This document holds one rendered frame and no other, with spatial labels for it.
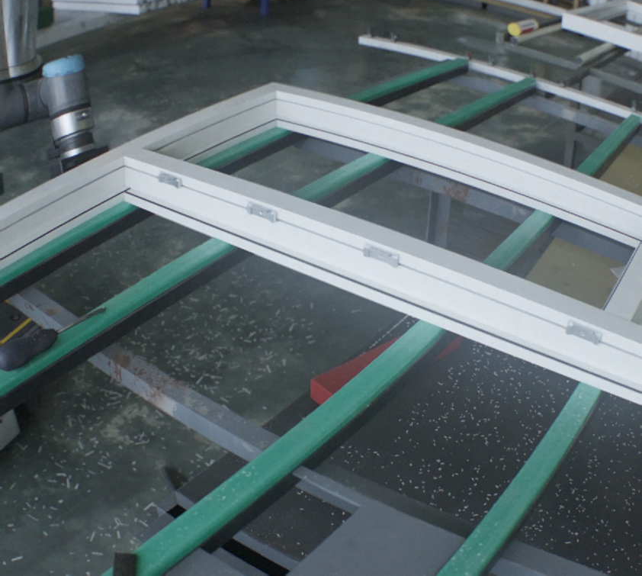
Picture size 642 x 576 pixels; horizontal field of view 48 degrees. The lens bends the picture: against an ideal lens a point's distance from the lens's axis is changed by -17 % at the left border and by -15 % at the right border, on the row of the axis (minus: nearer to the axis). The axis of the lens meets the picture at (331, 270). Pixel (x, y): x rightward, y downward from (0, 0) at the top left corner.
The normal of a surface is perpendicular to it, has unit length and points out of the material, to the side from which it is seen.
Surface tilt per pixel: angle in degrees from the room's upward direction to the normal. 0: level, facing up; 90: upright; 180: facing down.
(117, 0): 90
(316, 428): 0
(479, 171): 90
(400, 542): 0
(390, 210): 0
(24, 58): 100
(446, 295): 90
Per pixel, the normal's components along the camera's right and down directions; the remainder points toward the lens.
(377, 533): 0.04, -0.86
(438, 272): -0.57, 0.39
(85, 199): 0.82, 0.32
